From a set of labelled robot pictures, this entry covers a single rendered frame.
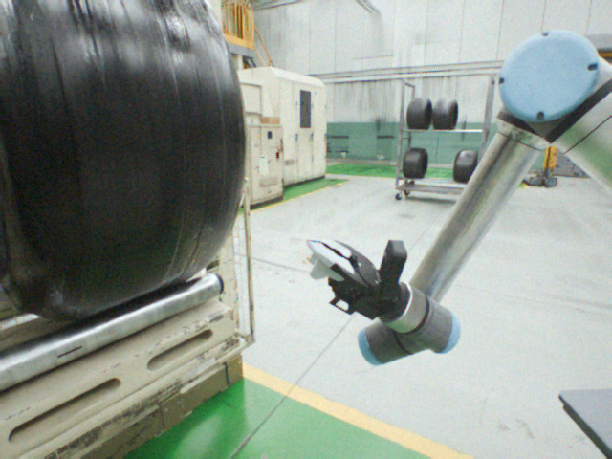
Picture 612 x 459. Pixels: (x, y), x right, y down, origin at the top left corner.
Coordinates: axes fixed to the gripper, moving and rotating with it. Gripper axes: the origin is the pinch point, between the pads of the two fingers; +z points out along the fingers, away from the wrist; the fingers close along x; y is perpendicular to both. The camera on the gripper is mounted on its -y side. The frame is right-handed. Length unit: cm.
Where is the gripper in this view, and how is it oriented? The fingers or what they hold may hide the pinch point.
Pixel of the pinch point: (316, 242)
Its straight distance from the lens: 56.4
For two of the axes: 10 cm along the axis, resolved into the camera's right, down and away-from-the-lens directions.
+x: 0.1, -5.9, 8.1
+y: -6.2, 6.3, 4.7
